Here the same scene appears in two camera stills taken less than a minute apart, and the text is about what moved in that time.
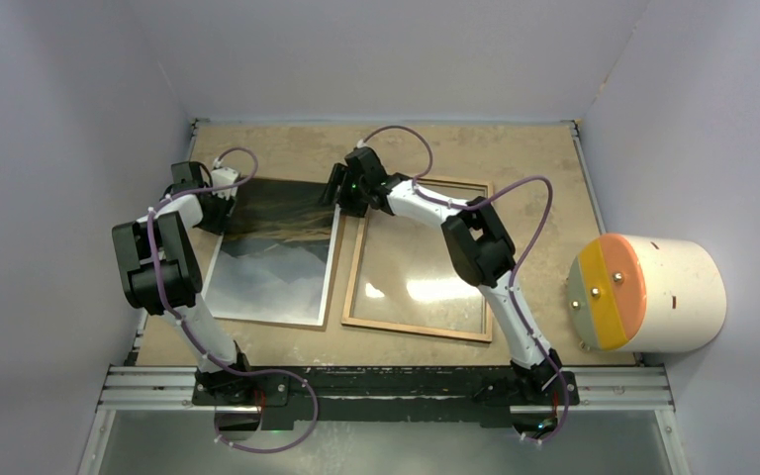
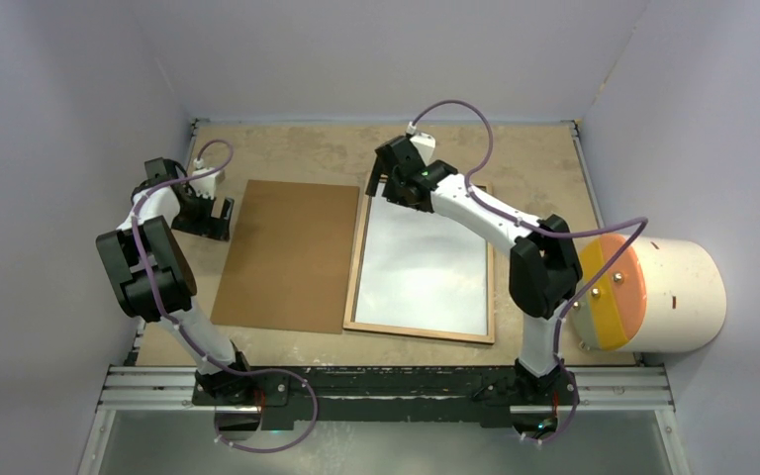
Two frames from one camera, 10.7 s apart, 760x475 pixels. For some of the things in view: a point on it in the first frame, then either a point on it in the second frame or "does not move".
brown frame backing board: (278, 258) does not move
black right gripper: (341, 177) → (377, 177)
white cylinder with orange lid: (647, 295) does not move
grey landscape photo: (275, 257) → (422, 270)
